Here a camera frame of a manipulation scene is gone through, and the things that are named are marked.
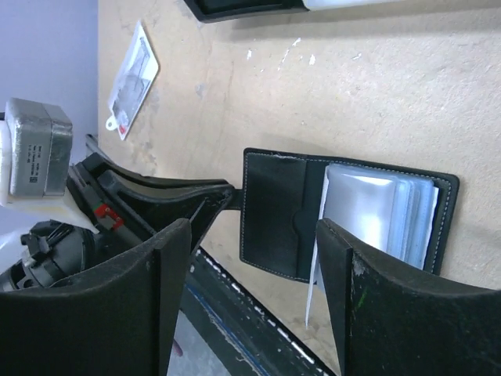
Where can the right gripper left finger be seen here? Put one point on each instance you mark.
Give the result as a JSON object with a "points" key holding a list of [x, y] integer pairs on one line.
{"points": [[117, 318]]}

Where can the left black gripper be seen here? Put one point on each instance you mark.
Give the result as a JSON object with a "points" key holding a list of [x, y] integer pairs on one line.
{"points": [[126, 211]]}

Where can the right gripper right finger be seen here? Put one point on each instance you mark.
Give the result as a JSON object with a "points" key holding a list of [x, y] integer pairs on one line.
{"points": [[389, 318]]}

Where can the black leather card holder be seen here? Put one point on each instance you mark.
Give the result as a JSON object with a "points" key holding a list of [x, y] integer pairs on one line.
{"points": [[403, 212]]}

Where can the clear plastic card sleeve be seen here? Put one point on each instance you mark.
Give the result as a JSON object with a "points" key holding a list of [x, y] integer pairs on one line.
{"points": [[132, 83]]}

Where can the black and white organizer tray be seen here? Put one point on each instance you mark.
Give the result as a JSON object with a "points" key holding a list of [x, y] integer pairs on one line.
{"points": [[218, 11]]}

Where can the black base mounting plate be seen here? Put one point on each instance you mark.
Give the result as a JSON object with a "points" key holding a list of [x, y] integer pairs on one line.
{"points": [[222, 329]]}

